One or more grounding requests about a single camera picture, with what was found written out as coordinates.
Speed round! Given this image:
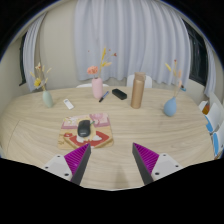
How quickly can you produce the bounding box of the blue vase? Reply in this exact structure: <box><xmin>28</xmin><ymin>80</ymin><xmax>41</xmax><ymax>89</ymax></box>
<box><xmin>162</xmin><ymin>96</ymin><xmax>178</xmax><ymax>118</ymax></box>

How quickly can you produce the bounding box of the tall dried flower bunch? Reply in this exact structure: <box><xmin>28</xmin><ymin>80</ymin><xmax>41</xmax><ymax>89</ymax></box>
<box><xmin>165</xmin><ymin>59</ymin><xmax>187</xmax><ymax>99</ymax></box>

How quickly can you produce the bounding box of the wide white curtain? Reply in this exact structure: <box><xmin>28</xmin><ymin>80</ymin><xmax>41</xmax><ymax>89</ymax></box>
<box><xmin>73</xmin><ymin>0</ymin><xmax>192</xmax><ymax>88</ymax></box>

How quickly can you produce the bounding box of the yellow dried flower bunch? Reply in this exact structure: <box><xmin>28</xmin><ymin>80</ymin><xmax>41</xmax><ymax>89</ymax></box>
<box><xmin>29</xmin><ymin>62</ymin><xmax>53</xmax><ymax>93</ymax></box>

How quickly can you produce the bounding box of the black rectangular box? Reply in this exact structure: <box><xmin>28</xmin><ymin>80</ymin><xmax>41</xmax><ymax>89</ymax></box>
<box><xmin>111</xmin><ymin>88</ymin><xmax>128</xmax><ymax>101</ymax></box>

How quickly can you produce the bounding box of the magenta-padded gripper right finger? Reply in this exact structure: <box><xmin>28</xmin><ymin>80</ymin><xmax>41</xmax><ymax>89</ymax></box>
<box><xmin>132</xmin><ymin>142</ymin><xmax>183</xmax><ymax>185</ymax></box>

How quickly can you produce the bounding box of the pink vase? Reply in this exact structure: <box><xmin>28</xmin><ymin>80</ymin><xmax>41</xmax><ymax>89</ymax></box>
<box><xmin>91</xmin><ymin>77</ymin><xmax>104</xmax><ymax>100</ymax></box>

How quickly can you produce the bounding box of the dark window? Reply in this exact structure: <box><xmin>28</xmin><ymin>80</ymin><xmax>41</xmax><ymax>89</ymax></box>
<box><xmin>183</xmin><ymin>19</ymin><xmax>208</xmax><ymax>86</ymax></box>
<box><xmin>18</xmin><ymin>31</ymin><xmax>28</xmax><ymax>87</ymax></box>

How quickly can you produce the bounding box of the small white remote control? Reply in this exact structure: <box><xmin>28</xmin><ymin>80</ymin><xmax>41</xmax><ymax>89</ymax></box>
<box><xmin>63</xmin><ymin>98</ymin><xmax>75</xmax><ymax>110</ymax></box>

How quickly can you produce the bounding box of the narrow white curtain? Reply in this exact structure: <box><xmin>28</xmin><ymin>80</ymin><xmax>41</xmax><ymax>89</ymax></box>
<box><xmin>22</xmin><ymin>13</ymin><xmax>48</xmax><ymax>92</ymax></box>
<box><xmin>203</xmin><ymin>39</ymin><xmax>218</xmax><ymax>98</ymax></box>

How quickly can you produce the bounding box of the blue-capped marker pen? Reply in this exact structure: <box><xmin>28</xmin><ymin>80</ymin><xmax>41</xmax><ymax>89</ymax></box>
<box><xmin>98</xmin><ymin>90</ymin><xmax>110</xmax><ymax>103</ymax></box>

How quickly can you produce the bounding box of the cartoon print mouse pad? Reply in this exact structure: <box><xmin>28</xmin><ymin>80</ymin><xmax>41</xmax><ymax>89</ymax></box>
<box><xmin>57</xmin><ymin>112</ymin><xmax>115</xmax><ymax>150</ymax></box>

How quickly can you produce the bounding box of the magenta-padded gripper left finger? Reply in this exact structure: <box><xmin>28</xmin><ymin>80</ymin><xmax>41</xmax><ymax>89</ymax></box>
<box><xmin>42</xmin><ymin>143</ymin><xmax>92</xmax><ymax>186</ymax></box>

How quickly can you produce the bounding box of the bronze drink bottle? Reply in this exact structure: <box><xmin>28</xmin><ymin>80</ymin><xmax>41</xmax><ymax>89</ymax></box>
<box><xmin>130</xmin><ymin>71</ymin><xmax>147</xmax><ymax>110</ymax></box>

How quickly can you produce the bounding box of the pale green vase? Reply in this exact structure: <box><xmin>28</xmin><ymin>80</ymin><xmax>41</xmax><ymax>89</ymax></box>
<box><xmin>41</xmin><ymin>90</ymin><xmax>54</xmax><ymax>109</ymax></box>

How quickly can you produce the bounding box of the pink and yellow flower bunch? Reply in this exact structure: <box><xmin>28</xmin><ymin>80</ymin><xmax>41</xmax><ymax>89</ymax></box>
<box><xmin>86</xmin><ymin>47</ymin><xmax>118</xmax><ymax>80</ymax></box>

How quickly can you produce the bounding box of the black computer mouse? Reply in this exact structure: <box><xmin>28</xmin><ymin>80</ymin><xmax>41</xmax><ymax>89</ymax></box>
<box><xmin>76</xmin><ymin>119</ymin><xmax>92</xmax><ymax>138</ymax></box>

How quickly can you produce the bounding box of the small white chair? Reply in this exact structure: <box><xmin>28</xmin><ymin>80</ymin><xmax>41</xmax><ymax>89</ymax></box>
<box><xmin>198</xmin><ymin>100</ymin><xmax>210</xmax><ymax>114</ymax></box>

